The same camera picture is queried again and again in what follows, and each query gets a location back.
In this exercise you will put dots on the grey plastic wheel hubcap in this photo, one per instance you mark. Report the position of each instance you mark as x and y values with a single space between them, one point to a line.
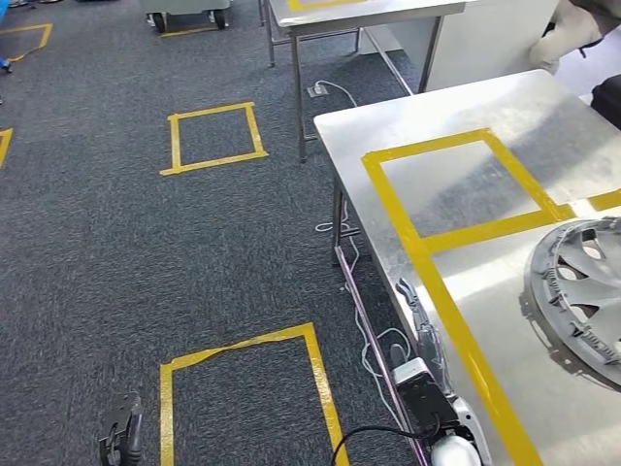
541 283

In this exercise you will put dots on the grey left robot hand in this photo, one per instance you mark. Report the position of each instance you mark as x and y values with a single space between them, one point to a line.
128 424

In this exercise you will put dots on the steel table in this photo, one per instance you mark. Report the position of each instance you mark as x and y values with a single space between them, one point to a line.
364 11

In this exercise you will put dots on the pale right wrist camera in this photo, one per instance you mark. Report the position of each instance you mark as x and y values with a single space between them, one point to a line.
412 372

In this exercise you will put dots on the yellow tape on steel table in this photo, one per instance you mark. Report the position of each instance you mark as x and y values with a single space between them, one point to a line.
315 5

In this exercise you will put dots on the yellow floor tape outline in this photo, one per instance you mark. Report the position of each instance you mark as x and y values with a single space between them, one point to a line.
213 163

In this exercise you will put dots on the black zip case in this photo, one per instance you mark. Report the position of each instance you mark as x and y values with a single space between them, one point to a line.
609 103

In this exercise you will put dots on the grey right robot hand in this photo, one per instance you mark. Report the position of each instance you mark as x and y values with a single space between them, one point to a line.
431 350

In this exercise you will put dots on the steel workbench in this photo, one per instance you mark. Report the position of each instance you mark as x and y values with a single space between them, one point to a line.
485 103

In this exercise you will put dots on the grey floor socket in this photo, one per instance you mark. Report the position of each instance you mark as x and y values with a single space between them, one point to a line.
318 90

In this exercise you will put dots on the white partition panel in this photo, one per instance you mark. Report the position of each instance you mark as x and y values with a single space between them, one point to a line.
485 45

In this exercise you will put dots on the person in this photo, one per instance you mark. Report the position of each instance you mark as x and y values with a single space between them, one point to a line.
563 32

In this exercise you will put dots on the grey wheeled cart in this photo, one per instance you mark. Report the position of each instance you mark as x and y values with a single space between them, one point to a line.
184 5

